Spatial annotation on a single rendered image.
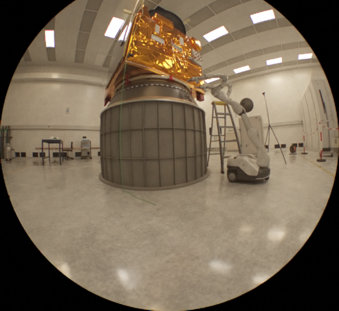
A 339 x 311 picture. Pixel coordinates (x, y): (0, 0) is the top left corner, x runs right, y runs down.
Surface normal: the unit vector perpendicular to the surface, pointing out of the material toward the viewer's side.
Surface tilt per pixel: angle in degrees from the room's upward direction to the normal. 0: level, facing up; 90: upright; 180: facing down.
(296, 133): 90
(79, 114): 90
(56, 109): 90
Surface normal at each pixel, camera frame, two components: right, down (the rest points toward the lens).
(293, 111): -0.75, 0.00
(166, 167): 0.26, -0.05
